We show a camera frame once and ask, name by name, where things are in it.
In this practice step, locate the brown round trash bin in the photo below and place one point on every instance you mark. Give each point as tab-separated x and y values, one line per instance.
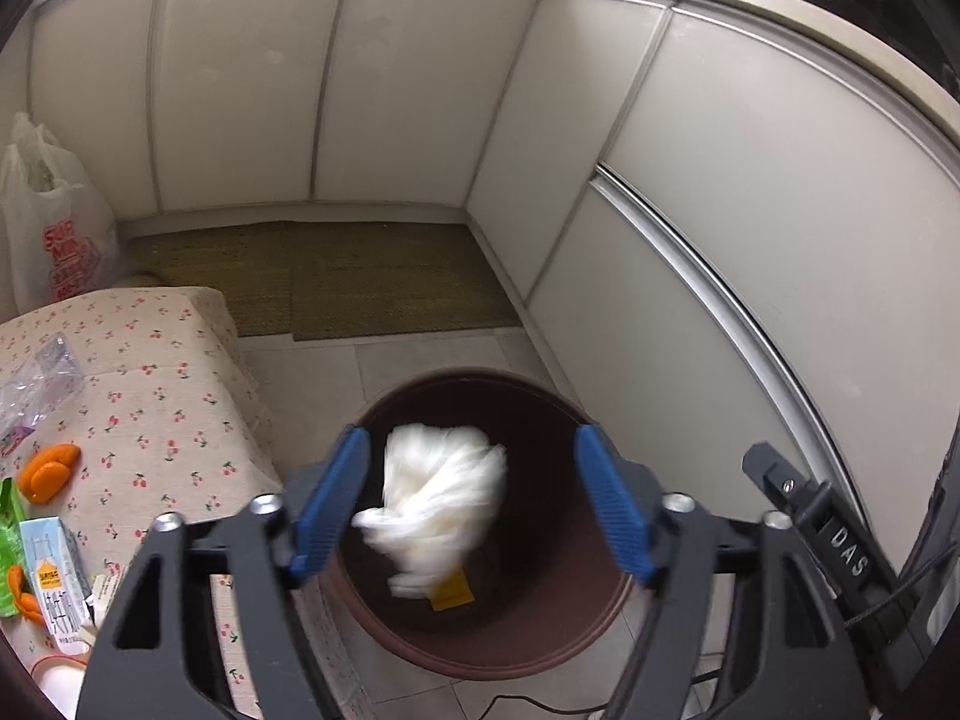
525	525

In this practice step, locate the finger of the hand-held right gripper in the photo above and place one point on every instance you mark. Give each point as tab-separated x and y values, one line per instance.
776	476

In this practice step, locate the brown floor mat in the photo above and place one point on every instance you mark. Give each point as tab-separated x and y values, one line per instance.
405	277

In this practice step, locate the cherry print tablecloth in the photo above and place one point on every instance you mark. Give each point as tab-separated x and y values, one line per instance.
150	390

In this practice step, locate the clear plastic bottle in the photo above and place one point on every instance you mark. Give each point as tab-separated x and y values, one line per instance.
37	390

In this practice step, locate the woven green floor mat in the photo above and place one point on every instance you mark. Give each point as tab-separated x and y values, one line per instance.
217	277

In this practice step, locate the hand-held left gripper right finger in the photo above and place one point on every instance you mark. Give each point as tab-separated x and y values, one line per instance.
611	510

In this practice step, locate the small orange peel pieces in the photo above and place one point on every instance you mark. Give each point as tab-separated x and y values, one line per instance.
22	604

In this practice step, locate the large orange peel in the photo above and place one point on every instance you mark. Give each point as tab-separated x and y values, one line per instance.
49	472

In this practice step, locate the white plastic object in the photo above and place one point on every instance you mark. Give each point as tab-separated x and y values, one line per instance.
64	694

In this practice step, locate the green snack packet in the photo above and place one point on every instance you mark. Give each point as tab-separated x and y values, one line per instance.
9	532

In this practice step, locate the yellow paper scrap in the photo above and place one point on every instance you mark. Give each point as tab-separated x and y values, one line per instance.
450	591

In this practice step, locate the white tissue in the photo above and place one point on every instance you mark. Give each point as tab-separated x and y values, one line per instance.
435	495

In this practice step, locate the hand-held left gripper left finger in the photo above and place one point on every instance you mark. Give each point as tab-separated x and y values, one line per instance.
330	502

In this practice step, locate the white cabinet with narrow doors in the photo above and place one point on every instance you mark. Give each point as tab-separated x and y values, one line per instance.
240	90

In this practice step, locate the light blue milk carton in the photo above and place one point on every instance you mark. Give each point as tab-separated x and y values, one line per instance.
52	577

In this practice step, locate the white plastic bag red print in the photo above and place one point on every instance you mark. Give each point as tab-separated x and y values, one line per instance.
67	240

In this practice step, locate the white cabinet with sliding rail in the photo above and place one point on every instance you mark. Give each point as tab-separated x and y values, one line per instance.
712	202

